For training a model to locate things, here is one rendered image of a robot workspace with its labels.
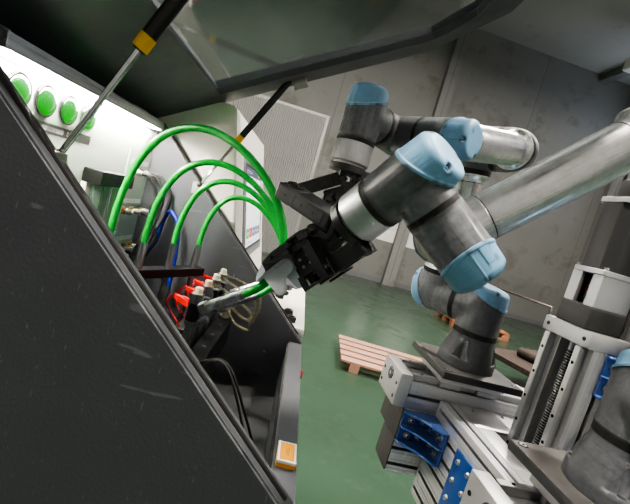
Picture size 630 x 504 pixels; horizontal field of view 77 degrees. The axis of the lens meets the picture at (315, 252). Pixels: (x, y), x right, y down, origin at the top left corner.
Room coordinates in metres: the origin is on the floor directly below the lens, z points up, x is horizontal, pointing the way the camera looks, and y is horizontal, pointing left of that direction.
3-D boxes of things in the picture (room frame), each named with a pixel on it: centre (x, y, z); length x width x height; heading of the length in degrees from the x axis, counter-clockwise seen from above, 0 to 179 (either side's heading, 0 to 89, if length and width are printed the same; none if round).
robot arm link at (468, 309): (1.08, -0.48, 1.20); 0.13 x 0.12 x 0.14; 46
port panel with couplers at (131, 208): (1.01, 0.48, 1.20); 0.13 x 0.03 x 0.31; 3
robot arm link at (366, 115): (0.78, -0.02, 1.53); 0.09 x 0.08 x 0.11; 136
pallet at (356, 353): (3.83, -1.05, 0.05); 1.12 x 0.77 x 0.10; 92
